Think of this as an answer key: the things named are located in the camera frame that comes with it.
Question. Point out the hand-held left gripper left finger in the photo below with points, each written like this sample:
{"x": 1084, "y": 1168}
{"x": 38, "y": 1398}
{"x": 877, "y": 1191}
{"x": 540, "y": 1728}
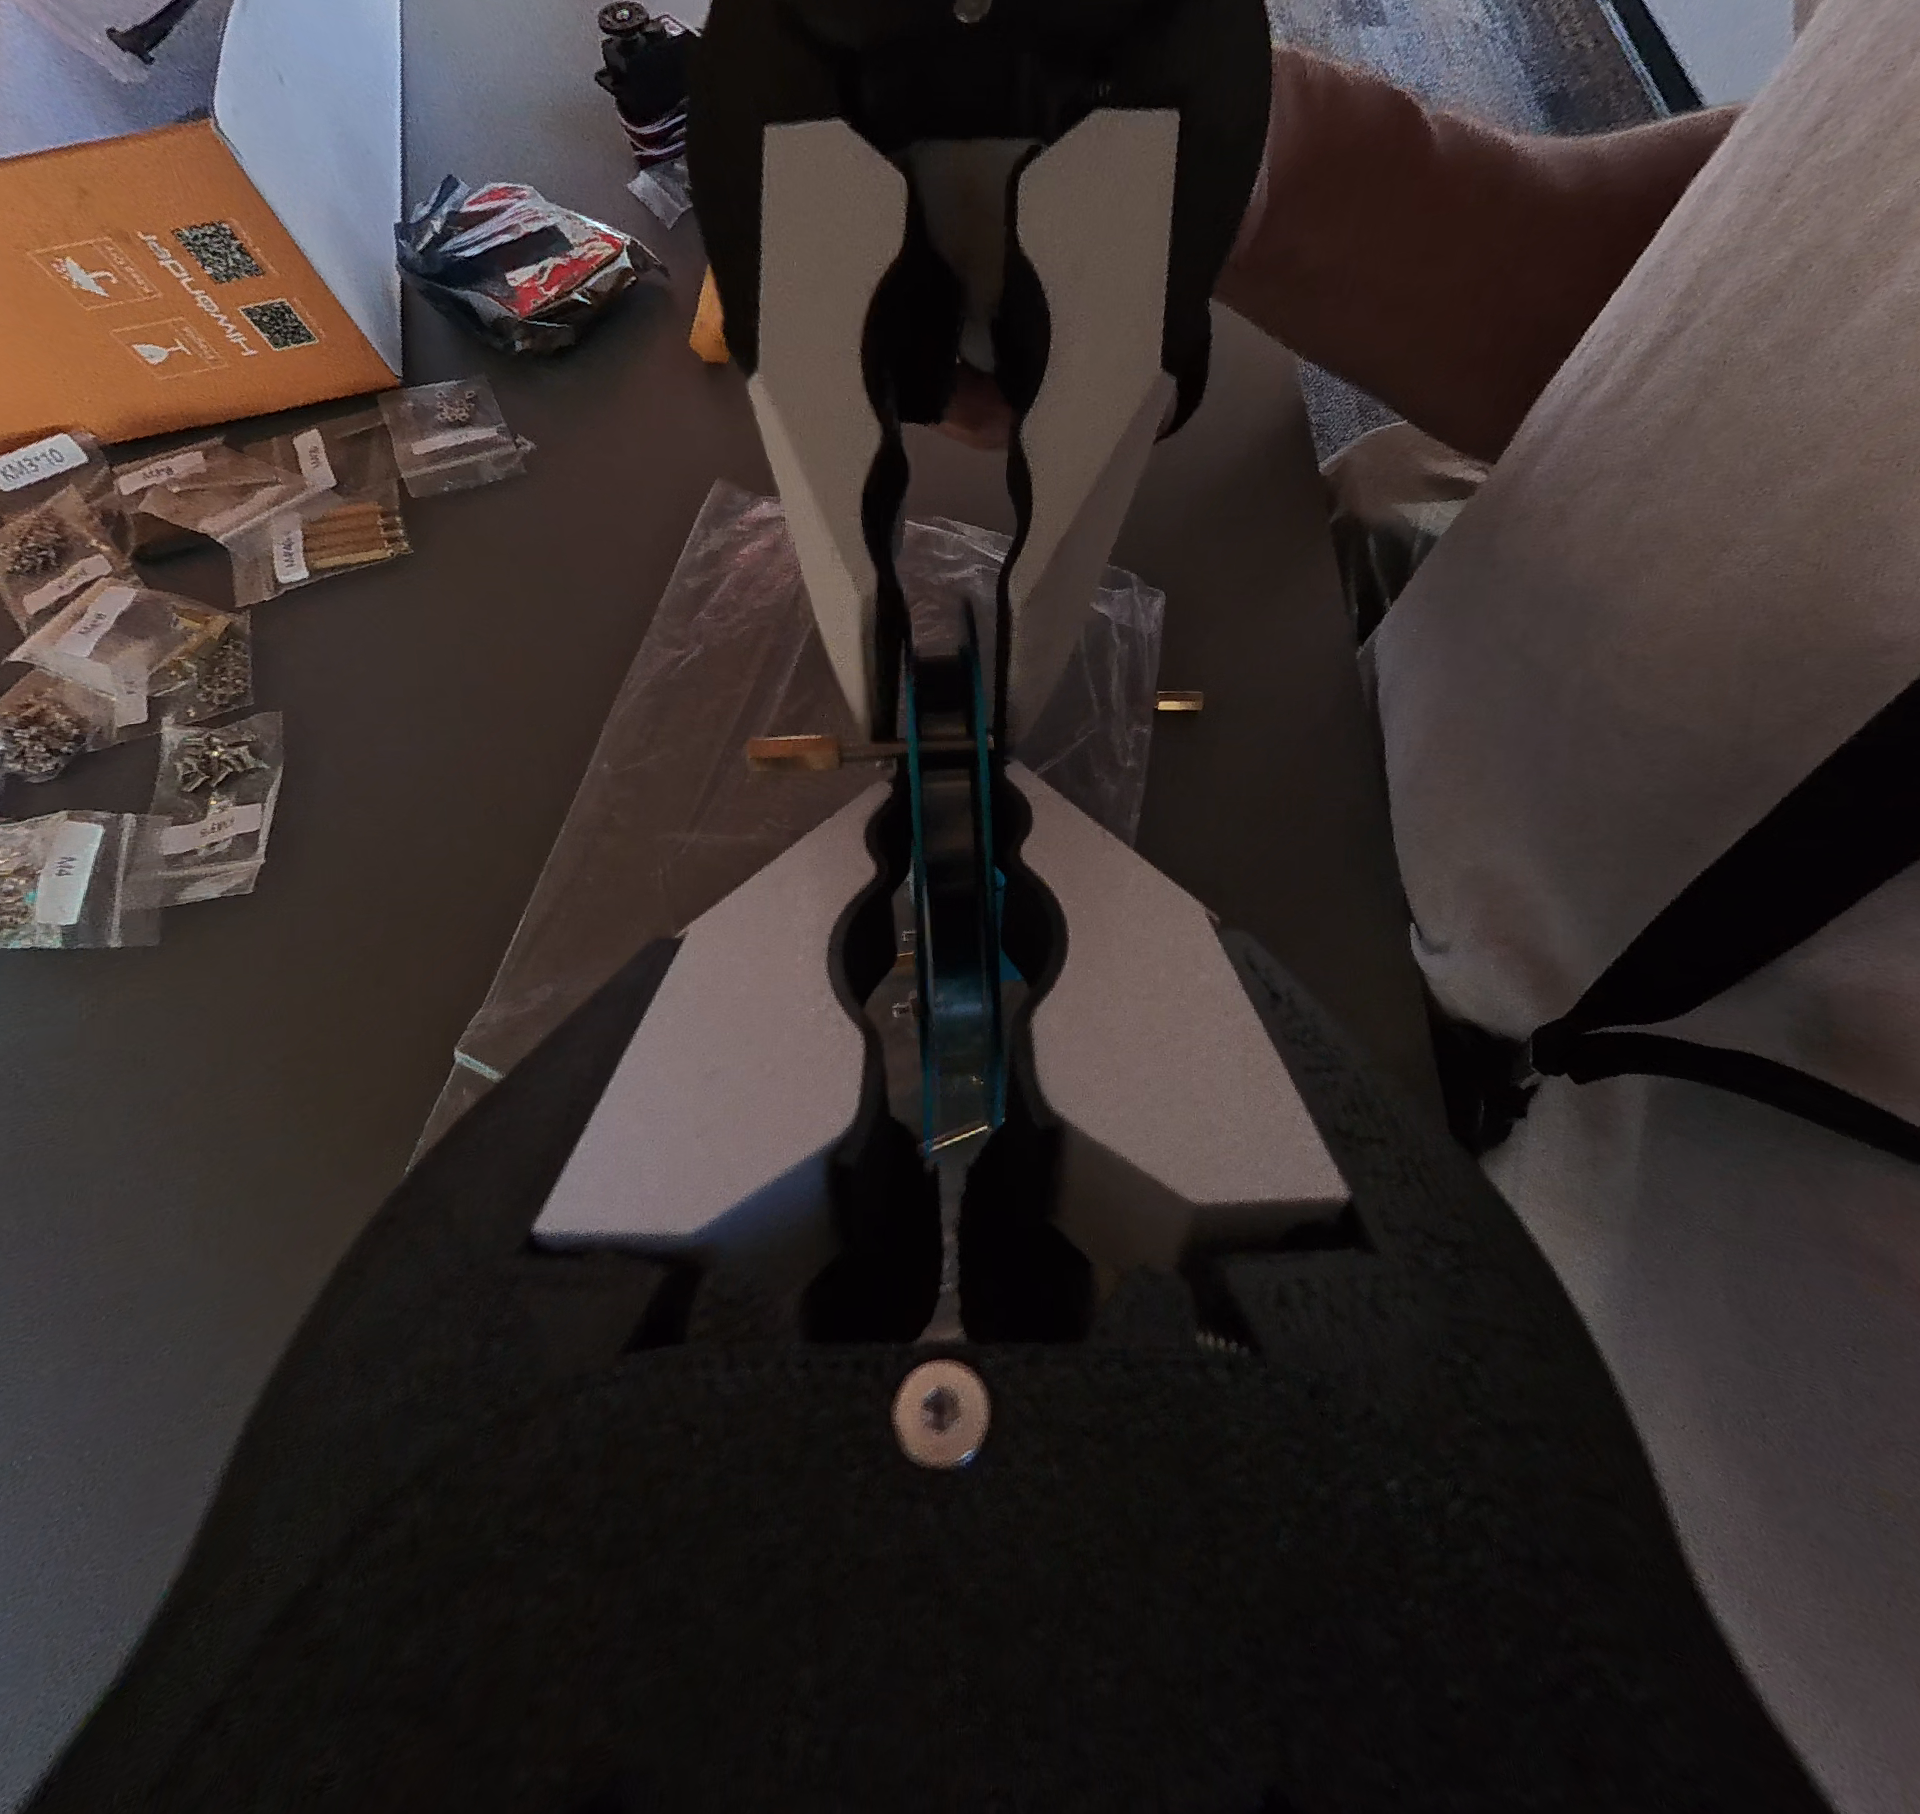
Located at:
{"x": 721, "y": 1095}

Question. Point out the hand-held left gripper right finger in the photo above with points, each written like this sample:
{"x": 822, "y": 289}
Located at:
{"x": 1170, "y": 1079}

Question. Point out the dark crumpled foil bag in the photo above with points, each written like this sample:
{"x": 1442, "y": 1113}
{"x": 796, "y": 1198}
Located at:
{"x": 518, "y": 268}

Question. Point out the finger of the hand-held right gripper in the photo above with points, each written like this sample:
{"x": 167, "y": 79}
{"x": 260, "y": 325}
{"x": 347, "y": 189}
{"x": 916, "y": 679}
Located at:
{"x": 1102, "y": 344}
{"x": 818, "y": 344}

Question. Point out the blue round turntable assembly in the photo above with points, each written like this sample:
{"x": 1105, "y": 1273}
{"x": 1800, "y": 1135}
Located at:
{"x": 945, "y": 1005}

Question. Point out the black servo motor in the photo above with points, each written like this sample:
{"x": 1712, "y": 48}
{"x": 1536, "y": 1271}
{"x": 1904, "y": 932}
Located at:
{"x": 644, "y": 75}

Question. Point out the grey desk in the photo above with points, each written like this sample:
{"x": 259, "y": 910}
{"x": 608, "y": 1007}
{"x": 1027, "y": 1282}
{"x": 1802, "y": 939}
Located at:
{"x": 301, "y": 1168}

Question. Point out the pile of small hardware bags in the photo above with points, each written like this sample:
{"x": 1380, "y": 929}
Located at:
{"x": 211, "y": 795}

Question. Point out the clear plastic bag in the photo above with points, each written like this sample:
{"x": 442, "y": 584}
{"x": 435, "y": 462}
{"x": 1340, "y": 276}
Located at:
{"x": 690, "y": 734}

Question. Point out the yellow plastic tool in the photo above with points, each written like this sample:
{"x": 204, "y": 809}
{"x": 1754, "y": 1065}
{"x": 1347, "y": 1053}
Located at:
{"x": 704, "y": 328}

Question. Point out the person's right forearm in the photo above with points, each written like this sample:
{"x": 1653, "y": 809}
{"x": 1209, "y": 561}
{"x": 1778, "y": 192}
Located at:
{"x": 1424, "y": 239}

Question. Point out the orange and white cardboard box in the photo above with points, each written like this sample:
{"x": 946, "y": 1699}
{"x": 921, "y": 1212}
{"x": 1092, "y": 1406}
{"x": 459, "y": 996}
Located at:
{"x": 180, "y": 268}

